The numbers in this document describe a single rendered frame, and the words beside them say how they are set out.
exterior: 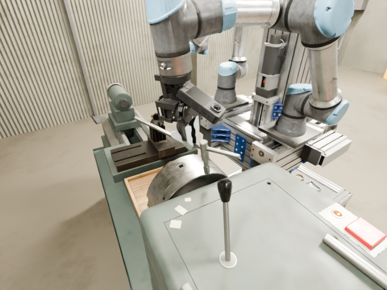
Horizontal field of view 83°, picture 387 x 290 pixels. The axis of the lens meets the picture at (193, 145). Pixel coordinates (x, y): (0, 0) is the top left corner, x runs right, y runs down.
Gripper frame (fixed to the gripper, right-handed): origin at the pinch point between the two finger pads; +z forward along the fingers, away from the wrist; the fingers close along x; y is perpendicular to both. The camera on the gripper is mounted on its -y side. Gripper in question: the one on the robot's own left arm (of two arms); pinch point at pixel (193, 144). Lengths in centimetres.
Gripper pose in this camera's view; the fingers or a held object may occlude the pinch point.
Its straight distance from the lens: 60.5
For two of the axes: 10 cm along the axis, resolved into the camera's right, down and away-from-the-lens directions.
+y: -8.6, -2.4, 4.6
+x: -5.1, 5.7, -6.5
